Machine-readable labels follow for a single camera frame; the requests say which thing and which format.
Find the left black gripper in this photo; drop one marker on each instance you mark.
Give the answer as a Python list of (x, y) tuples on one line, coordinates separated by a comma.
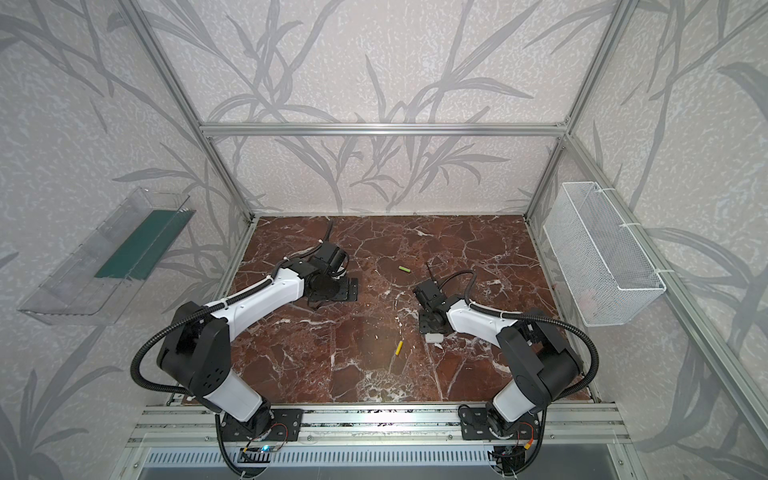
[(339, 289)]

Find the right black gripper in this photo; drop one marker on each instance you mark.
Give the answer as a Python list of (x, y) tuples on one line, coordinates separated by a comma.
[(432, 323)]

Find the white air conditioner remote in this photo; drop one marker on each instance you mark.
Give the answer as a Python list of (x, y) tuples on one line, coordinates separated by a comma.
[(433, 338)]

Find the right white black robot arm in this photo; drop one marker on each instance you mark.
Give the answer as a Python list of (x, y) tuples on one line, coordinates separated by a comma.
[(548, 359)]

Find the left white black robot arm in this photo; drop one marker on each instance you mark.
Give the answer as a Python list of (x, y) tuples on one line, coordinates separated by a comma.
[(192, 356)]

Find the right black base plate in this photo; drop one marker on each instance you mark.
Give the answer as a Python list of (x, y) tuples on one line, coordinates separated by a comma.
[(484, 423)]

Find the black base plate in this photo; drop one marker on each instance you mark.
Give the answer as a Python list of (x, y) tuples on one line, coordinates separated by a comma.
[(277, 425), (484, 423)]

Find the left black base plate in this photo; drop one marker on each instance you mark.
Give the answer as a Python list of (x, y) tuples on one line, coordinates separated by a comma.
[(277, 425)]

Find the white wire mesh basket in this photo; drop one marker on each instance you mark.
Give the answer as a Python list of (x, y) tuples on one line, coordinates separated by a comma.
[(608, 274)]

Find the aluminium frame crossbar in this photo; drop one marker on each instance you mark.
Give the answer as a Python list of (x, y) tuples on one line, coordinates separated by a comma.
[(382, 129)]

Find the aluminium front rail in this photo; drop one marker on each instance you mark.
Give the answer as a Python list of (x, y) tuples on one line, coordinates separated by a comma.
[(383, 424)]

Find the clear plastic wall shelf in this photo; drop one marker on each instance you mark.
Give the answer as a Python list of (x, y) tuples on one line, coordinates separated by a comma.
[(96, 283)]

